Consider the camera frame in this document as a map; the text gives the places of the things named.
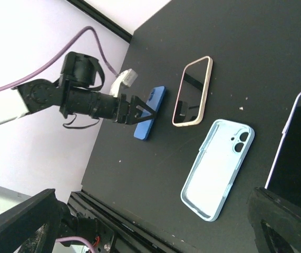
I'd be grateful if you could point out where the blue phone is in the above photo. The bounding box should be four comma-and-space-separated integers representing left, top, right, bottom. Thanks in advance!
134, 86, 166, 141

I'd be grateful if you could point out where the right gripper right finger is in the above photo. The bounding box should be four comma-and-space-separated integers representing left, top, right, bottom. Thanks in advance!
248, 187, 301, 252

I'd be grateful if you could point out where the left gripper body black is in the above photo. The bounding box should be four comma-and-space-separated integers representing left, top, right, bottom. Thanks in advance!
115, 94, 133, 124

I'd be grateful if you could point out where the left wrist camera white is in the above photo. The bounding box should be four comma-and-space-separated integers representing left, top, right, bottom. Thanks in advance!
109, 69, 138, 98

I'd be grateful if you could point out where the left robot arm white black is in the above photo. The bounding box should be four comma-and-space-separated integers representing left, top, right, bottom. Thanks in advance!
16, 52, 157, 125

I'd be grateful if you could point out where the light blue phone case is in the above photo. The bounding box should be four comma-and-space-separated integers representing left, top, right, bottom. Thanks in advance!
180, 119, 255, 222

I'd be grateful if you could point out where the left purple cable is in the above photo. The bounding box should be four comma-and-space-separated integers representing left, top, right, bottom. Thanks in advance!
0, 25, 119, 98

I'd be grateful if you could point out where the lavender phone case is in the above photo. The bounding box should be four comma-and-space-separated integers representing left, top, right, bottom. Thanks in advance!
264, 92, 301, 189

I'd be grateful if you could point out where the left black frame post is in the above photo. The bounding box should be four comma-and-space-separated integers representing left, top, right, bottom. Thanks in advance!
67, 0, 132, 43

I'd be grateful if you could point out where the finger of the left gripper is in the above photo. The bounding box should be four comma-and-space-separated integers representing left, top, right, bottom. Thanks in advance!
131, 95, 157, 124

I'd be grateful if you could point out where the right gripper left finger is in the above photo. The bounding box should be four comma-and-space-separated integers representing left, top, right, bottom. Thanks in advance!
0, 189, 61, 252

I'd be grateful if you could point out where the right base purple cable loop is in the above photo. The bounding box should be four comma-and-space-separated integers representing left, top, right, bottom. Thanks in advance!
55, 236, 98, 248

